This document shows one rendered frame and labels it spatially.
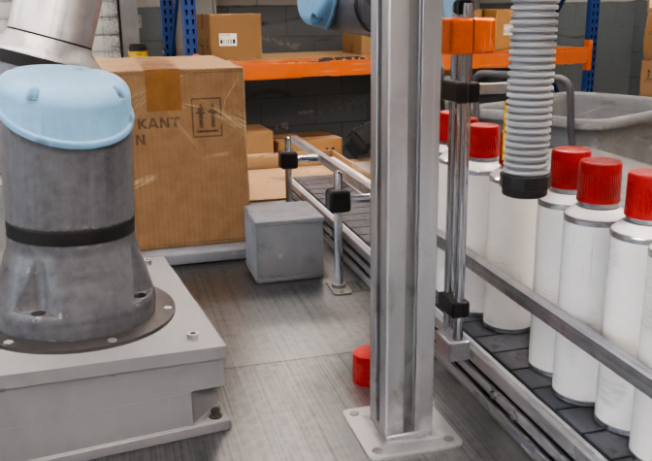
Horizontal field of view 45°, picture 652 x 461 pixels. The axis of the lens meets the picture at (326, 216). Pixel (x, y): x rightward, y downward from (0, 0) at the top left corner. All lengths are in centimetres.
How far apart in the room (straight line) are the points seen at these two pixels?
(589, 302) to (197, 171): 70
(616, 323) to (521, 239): 19
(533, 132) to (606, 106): 325
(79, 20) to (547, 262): 52
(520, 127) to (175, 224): 75
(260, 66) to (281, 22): 97
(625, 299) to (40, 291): 49
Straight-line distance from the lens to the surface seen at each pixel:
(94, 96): 71
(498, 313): 82
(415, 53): 64
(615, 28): 688
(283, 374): 85
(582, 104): 385
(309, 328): 96
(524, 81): 55
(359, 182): 112
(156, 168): 119
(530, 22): 54
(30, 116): 71
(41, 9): 85
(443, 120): 92
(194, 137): 119
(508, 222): 79
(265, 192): 162
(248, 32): 450
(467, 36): 68
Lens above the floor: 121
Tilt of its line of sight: 15 degrees down
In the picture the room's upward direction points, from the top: 1 degrees counter-clockwise
